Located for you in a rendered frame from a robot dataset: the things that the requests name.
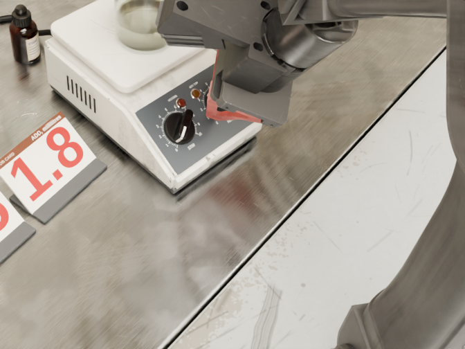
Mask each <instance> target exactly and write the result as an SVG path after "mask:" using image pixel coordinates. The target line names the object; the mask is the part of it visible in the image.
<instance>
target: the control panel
mask: <svg viewBox="0 0 465 349"><path fill-rule="evenodd" d="M214 67H215V64H213V65H211V66H209V67H208V68H206V69H204V70H203V71H201V72H200V73H198V74H196V75H195V76H193V77H191V78H190V79H188V80H186V81H185V82H183V83H182V84H180V85H179V86H177V87H175V88H173V89H172V90H170V91H168V92H167V93H165V94H164V95H162V96H161V97H159V98H157V99H156V100H154V101H152V102H151V103H149V104H148V105H146V106H144V107H143V108H141V109H139V110H138V111H137V112H135V114H136V116H137V118H138V119H139V121H140V122H141V124H142V125H143V127H144V128H145V129H146V131H147V133H148V134H149V135H150V136H151V138H152V140H153V141H154V142H155V144H156V145H157V147H158V148H159V150H160V151H161V152H162V154H163V156H164V157H165V158H166V160H167V161H168V163H169V164H170V165H171V167H172V169H173V170H174V171H175V173H177V174H178V175H179V174H181V173H182V172H184V171H185V170H187V169H188V168H189V167H191V166H192V165H194V164H195V163H196V162H198V161H200V160H201V159H202V158H203V157H205V156H207V155H208V154H209V153H211V152H212V151H214V150H215V149H217V148H218V147H219V146H221V145H222V144H224V143H225V142H226V141H228V140H229V139H231V138H232V137H234V136H235V135H236V134H238V133H240V132H241V131H242V130H243V129H245V128H247V127H248V126H249V125H251V124H252V123H254V122H250V121H247V120H214V119H211V118H208V117H207V116H206V102H205V99H206V94H207V92H208V91H209V88H210V82H211V81H212V76H213V71H214ZM194 90H197V91H199V93H200V95H199V97H198V98H195V97H194V96H193V95H192V92H193V91H194ZM180 99H182V100H184V101H185V106H184V107H180V106H179V105H178V100H180ZM186 109H191V110H192V111H193V117H192V122H193V123H194V126H195V135H194V138H193V139H192V140H191V141H190V142H189V143H186V144H184V145H178V144H176V143H173V142H171V140H169V139H168V137H167V136H166V134H165V131H164V123H165V120H166V118H167V117H168V116H169V115H171V114H173V113H183V112H184V111H185V110H186Z"/></svg>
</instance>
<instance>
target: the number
mask: <svg viewBox="0 0 465 349"><path fill-rule="evenodd" d="M17 218H18V217H17V215H16V214H15V213H14V212H13V210H12V209H11V208H10V207H9V205H7V203H6V202H5V201H4V200H3V198H2V197H1V196H0V233H1V232H2V231H3V230H5V229H6V228H7V227H8V226H10V225H11V224H12V223H13V222H14V221H15V220H16V219H17Z"/></svg>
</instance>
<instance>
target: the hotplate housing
mask: <svg viewBox="0 0 465 349"><path fill-rule="evenodd" d="M44 52H45V58H46V70H47V77H48V83H49V84H50V85H51V88H52V89H53V90H54V91H55V92H56V93H58V94H59V95H60V96H61V97H63V99H65V101H67V102H68V103H69V104H70V105H71V106H72V107H74V108H75V109H76V110H77V111H79V112H80V113H81V114H82V115H83V116H84V117H85V118H86V119H87V120H89V121H90V122H91V123H92V124H93V125H95V126H96V127H97V128H98V129H99V130H100V131H101V132H102V133H103V134H105V135H106V136H107V137H108V138H110V139H111V140H112V141H113V142H114V143H115V144H116V145H117V146H118V147H120V148H121V149H122V150H123V151H124V152H126V153H127V154H128V155H129V156H130V157H131V158H132V159H133V160H134V161H136V162H137V163H138V164H139V165H140V166H142V167H143V168H144V169H145V170H146V171H148V173H150V174H151V175H152V176H153V177H154V178H155V179H157V180H158V181H159V182H160V183H161V184H163V185H164V186H165V187H166V188H167V189H168V190H169V191H170V192H171V193H173V194H174V193H176V192H178V191H179V190H180V189H182V188H183V187H184V186H186V185H188V184H189V183H190V182H191V181H193V180H194V179H196V178H197V177H198V176H200V175H202V174H203V173H204V172H205V171H207V170H208V169H210V168H211V167H212V166H214V165H215V164H217V163H218V162H220V161H221V160H222V159H224V158H225V157H227V156H228V155H229V154H231V153H232V152H234V151H235V150H236V149H238V148H239V147H241V146H242V145H243V144H245V143H246V142H248V141H249V140H251V139H252V138H253V137H254V136H256V135H258V134H259V131H260V130H261V129H262V124H261V123H252V124H251V125H249V126H248V127H247V128H245V129H243V130H242V131H241V132H240V133H238V134H236V135H235V136H234V137H232V138H231V139H229V140H228V141H226V142H225V143H224V144H222V145H221V146H219V147H218V148H217V149H215V150H214V151H212V152H211V153H209V154H208V155H207V156H205V157H203V158H202V159H201V160H200V161H198V162H196V163H195V164H194V165H192V166H191V167H189V168H188V169H187V170H185V171H184V172H182V173H181V174H177V173H175V171H174V170H173V169H172V167H171V165H170V164H169V163H168V161H167V160H166V158H165V157H164V156H163V154H162V152H161V151H160V150H159V148H158V147H157V145H156V144H155V142H154V141H153V140H152V138H151V136H150V135H149V134H148V133H147V131H146V129H145V128H144V127H143V125H142V124H141V122H140V121H139V119H138V118H137V116H136V114H135V112H137V111H138V110H139V109H141V108H143V107H144V106H146V105H148V104H149V103H151V102H152V101H154V100H156V99H157V98H159V97H161V96H162V95H164V94H165V93H167V92H168V91H170V90H172V89H173V88H175V87H177V86H179V85H180V84H182V83H183V82H185V81H186V80H188V79H190V78H191V77H193V76H195V75H196V74H198V73H200V72H201V71H203V70H204V69H206V68H208V67H209V66H211V65H213V64H214V63H215V59H216V54H217V52H216V51H215V50H214V49H209V48H205V49H203V50H202V51H200V52H199V53H197V54H196V55H193V56H192V57H190V58H189V59H187V60H185V61H184V62H182V63H180V64H178V65H177V66H175V67H174V68H172V69H170V70H169V71H167V72H165V73H164V74H162V75H160V76H158V77H157V78H155V79H153V80H152V81H150V82H148V83H147V84H145V85H143V86H142V87H140V88H138V89H137V90H135V91H133V92H130V93H123V92H120V91H119V90H117V89H116V88H114V87H113V86H112V85H111V84H109V83H108V82H107V81H106V80H105V79H104V78H102V77H101V76H100V75H98V74H97V73H96V72H95V71H94V70H93V69H91V68H90V67H89V66H88V65H86V64H85V63H84V62H83V61H82V60H81V59H80V58H78V57H77V56H76V55H74V54H73V53H72V52H70V50H68V49H67V48H66V47H65V46H64V45H62V44H61V43H60V42H58V41H57V40H56V39H55V38H54V37H52V38H50V39H47V40H46V41H45V45H44Z"/></svg>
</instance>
